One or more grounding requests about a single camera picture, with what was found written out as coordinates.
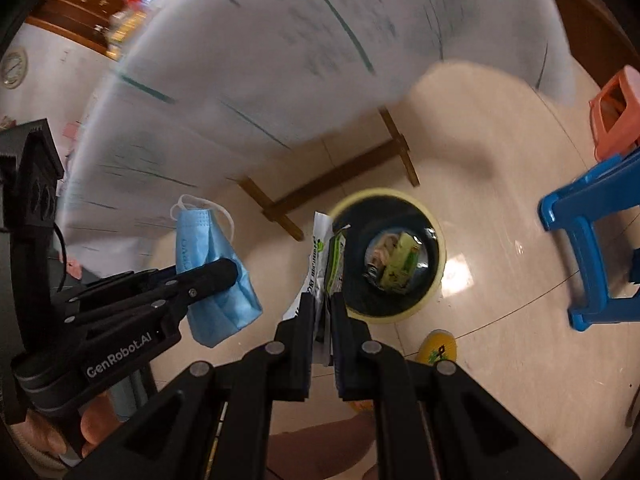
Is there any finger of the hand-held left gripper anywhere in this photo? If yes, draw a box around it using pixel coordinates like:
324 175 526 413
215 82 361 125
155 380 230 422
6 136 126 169
69 268 179 307
64 259 239 329

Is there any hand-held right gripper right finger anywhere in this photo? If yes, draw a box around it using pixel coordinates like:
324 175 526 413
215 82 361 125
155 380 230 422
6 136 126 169
327 291 581 480

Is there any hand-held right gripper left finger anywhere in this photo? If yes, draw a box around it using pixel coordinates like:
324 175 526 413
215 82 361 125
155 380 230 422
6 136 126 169
62 292 318 480

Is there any dark bin with yellow rim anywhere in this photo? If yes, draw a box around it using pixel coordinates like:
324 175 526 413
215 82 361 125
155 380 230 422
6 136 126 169
330 189 447 323

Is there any blue face mask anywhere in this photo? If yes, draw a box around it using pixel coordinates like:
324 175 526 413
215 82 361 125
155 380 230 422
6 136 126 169
171 194 264 348

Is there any white green print wrapper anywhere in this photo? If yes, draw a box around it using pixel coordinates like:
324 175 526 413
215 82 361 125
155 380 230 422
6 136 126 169
282 211 331 366

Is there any yellow green packet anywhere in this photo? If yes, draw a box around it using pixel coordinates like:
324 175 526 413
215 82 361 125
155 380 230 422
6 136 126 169
382 232 422 291

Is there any yellow snack packet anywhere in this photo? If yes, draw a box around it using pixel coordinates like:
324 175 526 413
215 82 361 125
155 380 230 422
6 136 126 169
106 9 147 45

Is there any person's left hand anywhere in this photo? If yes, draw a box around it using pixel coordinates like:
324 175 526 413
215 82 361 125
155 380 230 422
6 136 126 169
20 392 123 467

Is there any yellow slipper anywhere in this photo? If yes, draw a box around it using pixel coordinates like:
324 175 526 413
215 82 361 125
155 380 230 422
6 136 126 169
417 329 458 367

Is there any table with tree tablecloth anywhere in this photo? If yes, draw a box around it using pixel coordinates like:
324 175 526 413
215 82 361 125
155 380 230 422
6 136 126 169
55 0 576 281

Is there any blue plastic stool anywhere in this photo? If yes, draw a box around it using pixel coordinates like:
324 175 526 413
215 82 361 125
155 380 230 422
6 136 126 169
537 147 640 332

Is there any brown wooden door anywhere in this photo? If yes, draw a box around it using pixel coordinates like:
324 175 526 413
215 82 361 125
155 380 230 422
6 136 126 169
25 0 176 56

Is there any pink plastic stool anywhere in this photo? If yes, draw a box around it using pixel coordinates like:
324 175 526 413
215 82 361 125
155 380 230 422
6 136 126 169
589 65 640 162

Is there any low wooden cabinet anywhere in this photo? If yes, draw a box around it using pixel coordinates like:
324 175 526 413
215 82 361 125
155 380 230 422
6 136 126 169
542 0 640 68

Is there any round wall clock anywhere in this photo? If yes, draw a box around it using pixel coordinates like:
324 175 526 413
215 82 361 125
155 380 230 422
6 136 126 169
0 46 28 90

